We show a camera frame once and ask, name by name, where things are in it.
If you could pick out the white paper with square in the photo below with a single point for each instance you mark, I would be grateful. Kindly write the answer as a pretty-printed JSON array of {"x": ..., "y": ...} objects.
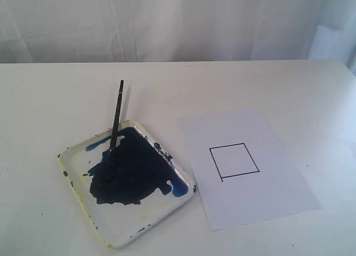
[{"x": 243, "y": 173}]

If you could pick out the white backdrop curtain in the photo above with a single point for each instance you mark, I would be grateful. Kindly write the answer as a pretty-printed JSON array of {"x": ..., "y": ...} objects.
[{"x": 176, "y": 30}]

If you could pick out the black paintbrush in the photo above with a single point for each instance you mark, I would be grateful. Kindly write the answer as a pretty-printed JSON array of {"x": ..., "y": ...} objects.
[{"x": 116, "y": 122}]

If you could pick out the white paint tray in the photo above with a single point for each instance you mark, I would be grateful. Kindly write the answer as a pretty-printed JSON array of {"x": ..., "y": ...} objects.
[{"x": 143, "y": 185}]

